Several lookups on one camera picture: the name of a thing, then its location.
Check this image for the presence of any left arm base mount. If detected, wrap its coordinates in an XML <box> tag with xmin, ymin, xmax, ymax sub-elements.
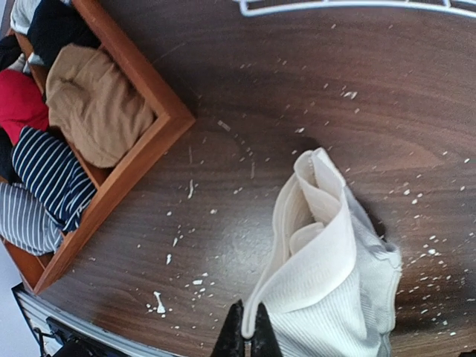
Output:
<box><xmin>32</xmin><ymin>317</ymin><xmax>126</xmax><ymax>356</ymax></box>

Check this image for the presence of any white wire dish rack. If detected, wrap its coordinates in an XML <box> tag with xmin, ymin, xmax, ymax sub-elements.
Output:
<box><xmin>234</xmin><ymin>0</ymin><xmax>475</xmax><ymax>19</ymax></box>

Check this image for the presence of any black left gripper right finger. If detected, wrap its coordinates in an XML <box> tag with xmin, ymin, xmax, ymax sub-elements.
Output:
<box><xmin>251</xmin><ymin>303</ymin><xmax>283</xmax><ymax>357</ymax></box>

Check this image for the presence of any grey striped boxer underwear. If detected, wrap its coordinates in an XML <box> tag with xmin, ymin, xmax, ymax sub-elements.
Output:
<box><xmin>1</xmin><ymin>182</ymin><xmax>63</xmax><ymax>257</ymax></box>

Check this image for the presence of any black white rolled underwear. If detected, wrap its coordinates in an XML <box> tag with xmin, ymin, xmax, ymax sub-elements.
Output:
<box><xmin>0</xmin><ymin>34</ymin><xmax>26</xmax><ymax>73</ymax></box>

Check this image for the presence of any brown rolled underwear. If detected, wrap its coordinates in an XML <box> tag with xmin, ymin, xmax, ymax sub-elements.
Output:
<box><xmin>45</xmin><ymin>44</ymin><xmax>155</xmax><ymax>168</ymax></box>

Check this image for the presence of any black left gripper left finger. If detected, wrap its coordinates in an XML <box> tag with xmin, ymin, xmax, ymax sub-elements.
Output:
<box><xmin>210</xmin><ymin>300</ymin><xmax>245</xmax><ymax>357</ymax></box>

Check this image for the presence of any brown wooden organizer box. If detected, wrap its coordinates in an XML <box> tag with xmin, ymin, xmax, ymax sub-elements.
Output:
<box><xmin>1</xmin><ymin>1</ymin><xmax>194</xmax><ymax>293</ymax></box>

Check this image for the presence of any grey beige sock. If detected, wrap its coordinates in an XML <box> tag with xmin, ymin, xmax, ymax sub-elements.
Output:
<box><xmin>241</xmin><ymin>148</ymin><xmax>402</xmax><ymax>356</ymax></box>

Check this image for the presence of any navy striped rolled underwear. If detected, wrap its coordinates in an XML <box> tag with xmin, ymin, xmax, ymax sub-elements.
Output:
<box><xmin>12</xmin><ymin>126</ymin><xmax>97</xmax><ymax>232</ymax></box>

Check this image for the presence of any aluminium front rail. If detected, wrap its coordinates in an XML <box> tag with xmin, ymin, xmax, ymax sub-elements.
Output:
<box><xmin>12</xmin><ymin>283</ymin><xmax>173</xmax><ymax>356</ymax></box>

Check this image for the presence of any red rolled underwear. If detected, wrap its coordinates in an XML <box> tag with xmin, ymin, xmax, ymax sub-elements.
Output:
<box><xmin>1</xmin><ymin>69</ymin><xmax>49</xmax><ymax>145</ymax></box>

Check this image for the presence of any grey rolled sock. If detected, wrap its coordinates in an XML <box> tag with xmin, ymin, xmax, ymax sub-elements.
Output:
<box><xmin>10</xmin><ymin>0</ymin><xmax>77</xmax><ymax>35</ymax></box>

